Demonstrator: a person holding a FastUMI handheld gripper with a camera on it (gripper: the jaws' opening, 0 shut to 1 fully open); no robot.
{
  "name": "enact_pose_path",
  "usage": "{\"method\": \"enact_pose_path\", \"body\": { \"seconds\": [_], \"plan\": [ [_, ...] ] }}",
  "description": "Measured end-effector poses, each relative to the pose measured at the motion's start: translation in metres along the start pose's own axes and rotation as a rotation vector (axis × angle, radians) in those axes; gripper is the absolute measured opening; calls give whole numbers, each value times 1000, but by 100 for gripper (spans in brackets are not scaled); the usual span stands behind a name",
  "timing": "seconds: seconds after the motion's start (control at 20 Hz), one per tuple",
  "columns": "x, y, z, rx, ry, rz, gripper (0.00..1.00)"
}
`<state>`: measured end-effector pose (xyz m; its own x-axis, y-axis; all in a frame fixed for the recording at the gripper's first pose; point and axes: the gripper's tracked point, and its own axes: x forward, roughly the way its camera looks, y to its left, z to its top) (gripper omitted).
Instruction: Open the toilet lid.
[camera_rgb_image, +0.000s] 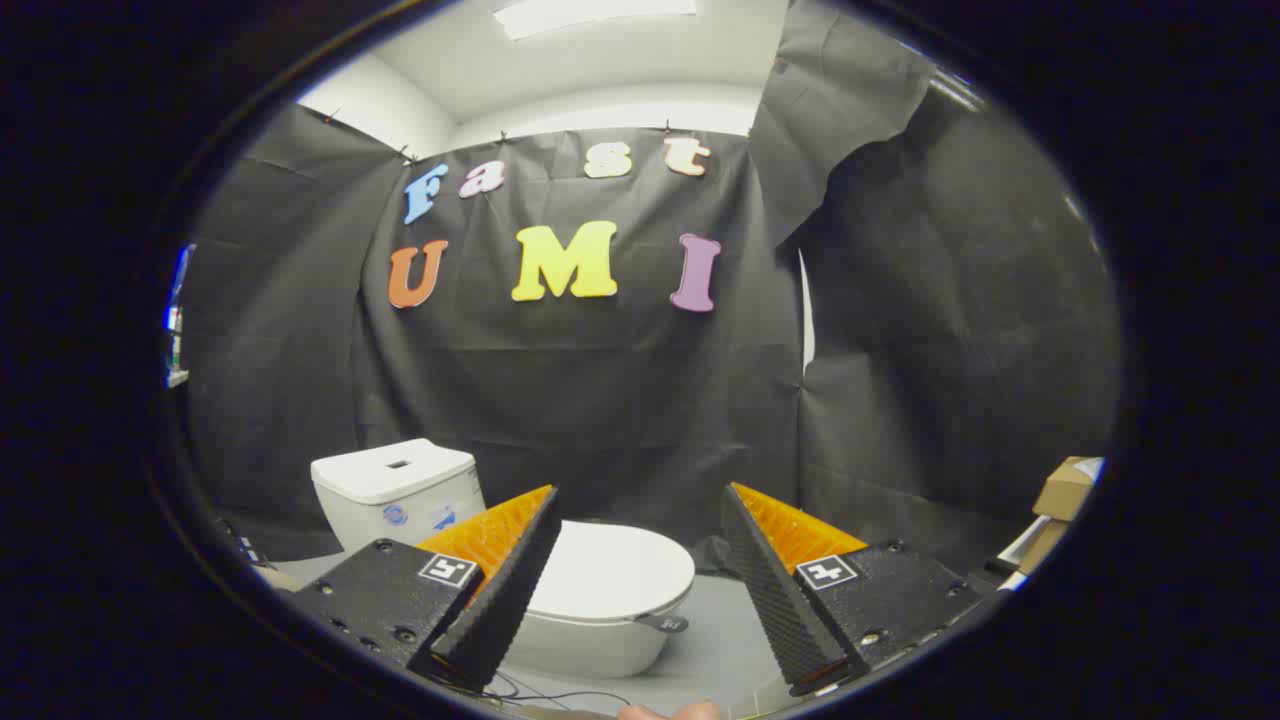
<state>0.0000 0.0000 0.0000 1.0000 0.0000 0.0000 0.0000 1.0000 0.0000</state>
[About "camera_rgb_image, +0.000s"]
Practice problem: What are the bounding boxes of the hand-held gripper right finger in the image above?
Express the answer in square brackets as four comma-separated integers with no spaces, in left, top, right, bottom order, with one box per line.
[720,482,991,698]

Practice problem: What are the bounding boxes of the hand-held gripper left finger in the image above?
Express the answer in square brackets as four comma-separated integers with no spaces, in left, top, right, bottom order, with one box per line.
[285,485,563,693]

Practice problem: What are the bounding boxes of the white toilet lid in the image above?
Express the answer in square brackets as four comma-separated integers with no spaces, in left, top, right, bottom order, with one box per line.
[528,520,697,624]

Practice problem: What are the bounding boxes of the black backdrop cloth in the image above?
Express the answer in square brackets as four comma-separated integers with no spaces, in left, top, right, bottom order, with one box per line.
[185,0,1121,579]

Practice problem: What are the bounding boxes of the brown cardboard box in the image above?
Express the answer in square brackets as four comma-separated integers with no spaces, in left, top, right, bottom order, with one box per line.
[1033,457,1104,522]

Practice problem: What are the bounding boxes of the cluttered white shelf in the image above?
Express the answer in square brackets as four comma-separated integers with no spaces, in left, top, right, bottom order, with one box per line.
[164,244,197,390]

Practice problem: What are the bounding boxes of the ceiling light panel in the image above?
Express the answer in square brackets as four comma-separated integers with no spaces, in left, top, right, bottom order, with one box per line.
[493,0,699,42]

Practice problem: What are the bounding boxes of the thin black cables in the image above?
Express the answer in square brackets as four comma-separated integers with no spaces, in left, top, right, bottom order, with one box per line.
[440,668,633,711]

